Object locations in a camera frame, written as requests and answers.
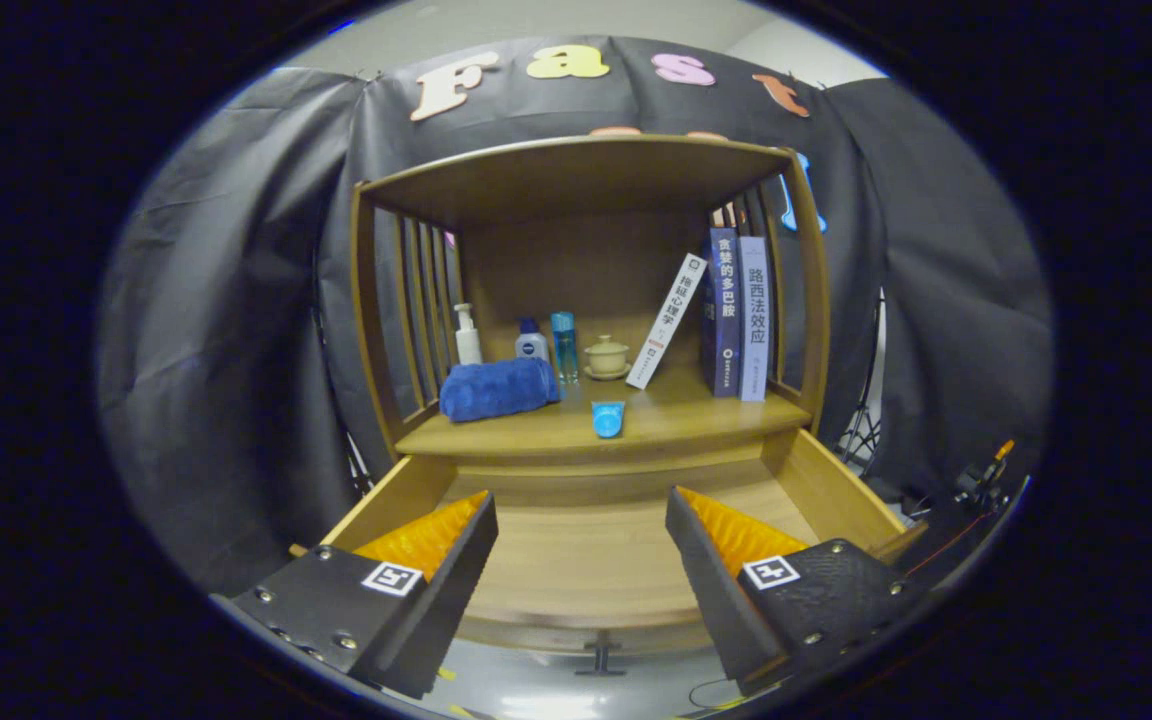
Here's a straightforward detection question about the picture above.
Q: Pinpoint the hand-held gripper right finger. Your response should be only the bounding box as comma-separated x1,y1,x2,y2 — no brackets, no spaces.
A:
665,486,937,696

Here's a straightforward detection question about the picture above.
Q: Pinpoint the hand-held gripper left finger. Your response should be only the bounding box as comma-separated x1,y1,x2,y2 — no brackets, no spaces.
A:
208,490,499,701

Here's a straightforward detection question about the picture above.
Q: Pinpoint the wooden drawer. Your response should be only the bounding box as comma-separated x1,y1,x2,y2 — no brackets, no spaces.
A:
288,428,929,679

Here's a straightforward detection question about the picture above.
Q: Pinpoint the wooden countertop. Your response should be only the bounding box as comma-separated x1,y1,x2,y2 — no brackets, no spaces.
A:
394,365,815,461

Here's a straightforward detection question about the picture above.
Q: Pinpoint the wooden cabinet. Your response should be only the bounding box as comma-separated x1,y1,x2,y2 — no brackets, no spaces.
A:
351,133,832,481

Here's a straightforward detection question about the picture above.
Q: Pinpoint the blue folded towel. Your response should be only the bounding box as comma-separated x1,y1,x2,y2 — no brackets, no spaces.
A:
439,357,562,423

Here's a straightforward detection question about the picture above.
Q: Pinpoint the black tripod stand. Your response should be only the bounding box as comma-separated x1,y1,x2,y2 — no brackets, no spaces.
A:
836,290,887,466

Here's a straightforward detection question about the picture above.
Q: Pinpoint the white pump bottle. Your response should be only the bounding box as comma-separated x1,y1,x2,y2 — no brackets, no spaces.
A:
453,303,484,367

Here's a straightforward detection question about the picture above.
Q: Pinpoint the beige lidded teacup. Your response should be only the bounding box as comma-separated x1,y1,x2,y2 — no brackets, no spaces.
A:
583,335,632,382

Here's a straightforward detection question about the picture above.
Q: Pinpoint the lavender book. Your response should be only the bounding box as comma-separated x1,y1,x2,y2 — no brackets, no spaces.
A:
738,236,770,403

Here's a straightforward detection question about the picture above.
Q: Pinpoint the clear blue bottle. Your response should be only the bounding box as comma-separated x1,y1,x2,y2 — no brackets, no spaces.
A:
550,311,580,385

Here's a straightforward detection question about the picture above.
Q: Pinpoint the dark blue book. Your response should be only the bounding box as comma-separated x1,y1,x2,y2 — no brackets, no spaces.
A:
701,227,742,398

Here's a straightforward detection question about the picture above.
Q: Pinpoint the white book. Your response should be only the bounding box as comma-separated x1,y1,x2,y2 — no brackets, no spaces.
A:
626,253,707,391

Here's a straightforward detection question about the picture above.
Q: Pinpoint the black and orange gripper device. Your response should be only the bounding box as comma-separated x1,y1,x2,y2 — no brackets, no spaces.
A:
951,438,1019,506

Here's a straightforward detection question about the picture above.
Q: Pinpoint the black backdrop cloth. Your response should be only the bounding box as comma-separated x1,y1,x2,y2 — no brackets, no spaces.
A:
96,36,1055,601

